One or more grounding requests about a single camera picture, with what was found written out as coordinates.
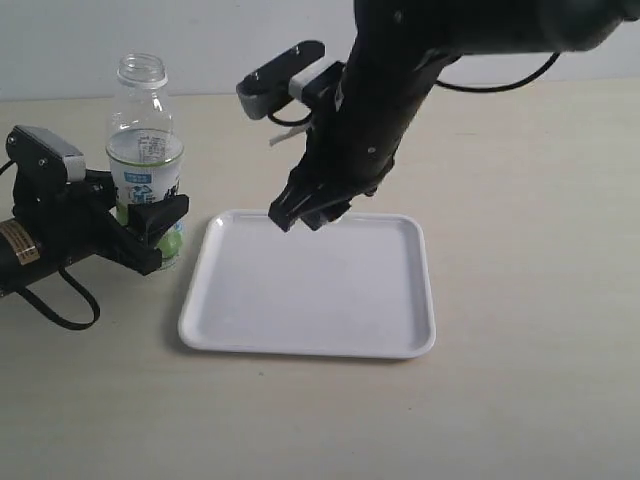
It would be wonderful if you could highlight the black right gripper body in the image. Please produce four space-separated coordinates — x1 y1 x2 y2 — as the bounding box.
287 112 398 200

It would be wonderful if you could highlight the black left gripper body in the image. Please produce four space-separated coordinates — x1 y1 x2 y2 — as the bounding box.
44 193 163 276

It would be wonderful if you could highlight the clear plastic lime drink bottle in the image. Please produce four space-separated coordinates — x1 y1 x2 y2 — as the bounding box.
105 52 185 272

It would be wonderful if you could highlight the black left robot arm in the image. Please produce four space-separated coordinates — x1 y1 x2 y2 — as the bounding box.
1 170 189 294

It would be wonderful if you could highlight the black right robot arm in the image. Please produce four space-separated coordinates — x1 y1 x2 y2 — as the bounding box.
268 1 639 231

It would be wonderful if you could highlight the white zip tie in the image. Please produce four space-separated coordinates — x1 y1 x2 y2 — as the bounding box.
269 124 309 147

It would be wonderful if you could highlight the white rectangular plastic tray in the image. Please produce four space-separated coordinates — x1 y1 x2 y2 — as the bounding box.
177 210 436 360

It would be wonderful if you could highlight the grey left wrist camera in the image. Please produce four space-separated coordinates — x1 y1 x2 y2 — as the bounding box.
6 125 87 208

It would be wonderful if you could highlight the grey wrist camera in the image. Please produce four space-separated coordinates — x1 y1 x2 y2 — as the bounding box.
6 125 87 208
236 40 345 120

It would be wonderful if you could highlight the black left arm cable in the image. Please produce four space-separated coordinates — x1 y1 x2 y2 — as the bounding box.
0 159 101 331

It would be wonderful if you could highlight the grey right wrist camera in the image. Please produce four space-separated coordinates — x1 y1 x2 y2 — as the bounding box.
236 40 345 120

